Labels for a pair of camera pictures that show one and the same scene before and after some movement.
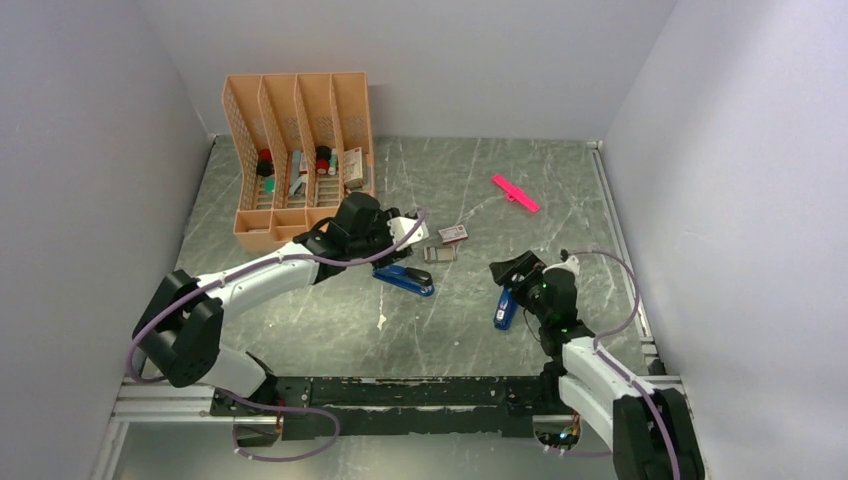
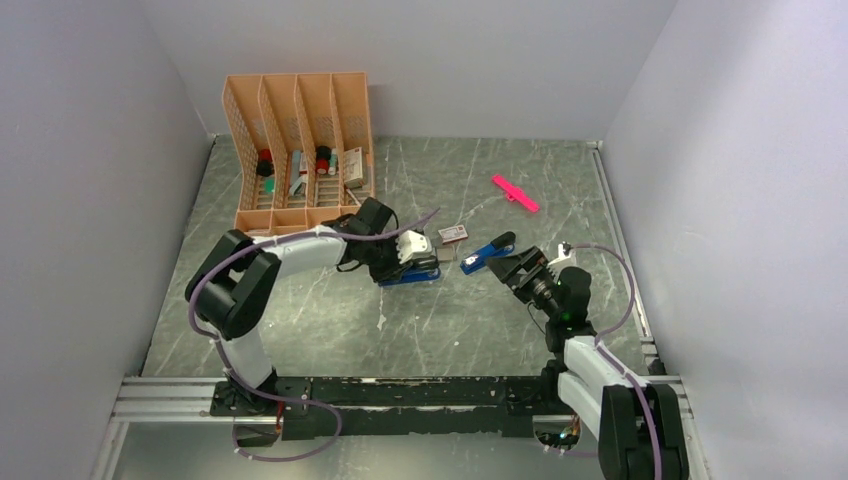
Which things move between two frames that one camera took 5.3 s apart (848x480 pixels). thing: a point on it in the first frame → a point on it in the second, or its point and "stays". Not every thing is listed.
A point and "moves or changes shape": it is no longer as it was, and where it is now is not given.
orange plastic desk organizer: x=303 y=141 stays
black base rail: x=349 y=407 stays
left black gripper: x=396 y=256 → x=393 y=272
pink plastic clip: x=514 y=193 stays
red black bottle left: x=265 y=166 stays
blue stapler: x=412 y=279 moves or changes shape
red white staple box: x=453 y=233 stays
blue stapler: x=506 y=309 → x=501 y=245
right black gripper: x=528 y=265 stays
